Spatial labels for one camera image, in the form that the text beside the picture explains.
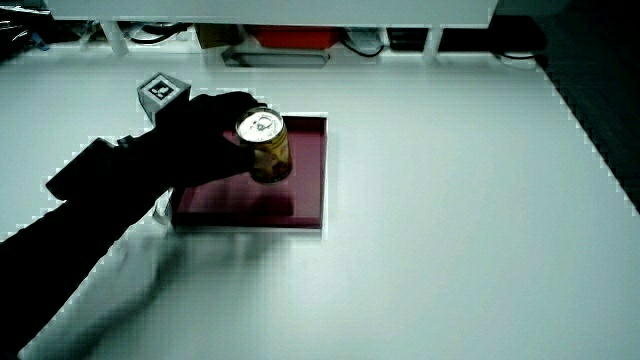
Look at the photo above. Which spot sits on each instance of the person's right hand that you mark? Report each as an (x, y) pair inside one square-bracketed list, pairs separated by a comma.
[(200, 142)]

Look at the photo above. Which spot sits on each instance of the gold red bull can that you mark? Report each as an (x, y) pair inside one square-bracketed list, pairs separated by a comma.
[(270, 150)]

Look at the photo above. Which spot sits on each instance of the dark red square plate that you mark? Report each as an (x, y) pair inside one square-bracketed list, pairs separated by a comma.
[(300, 200)]

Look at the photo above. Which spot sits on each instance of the person's right forearm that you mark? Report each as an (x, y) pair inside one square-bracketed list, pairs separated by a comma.
[(75, 215)]

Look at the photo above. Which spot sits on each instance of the brown cardboard box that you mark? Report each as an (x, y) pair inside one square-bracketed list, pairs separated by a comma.
[(217, 36)]

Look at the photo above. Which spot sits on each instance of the red box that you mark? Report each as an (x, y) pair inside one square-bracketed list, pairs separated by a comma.
[(295, 37)]

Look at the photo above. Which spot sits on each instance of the white raised shelf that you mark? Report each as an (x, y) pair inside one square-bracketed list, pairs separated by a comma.
[(280, 11)]

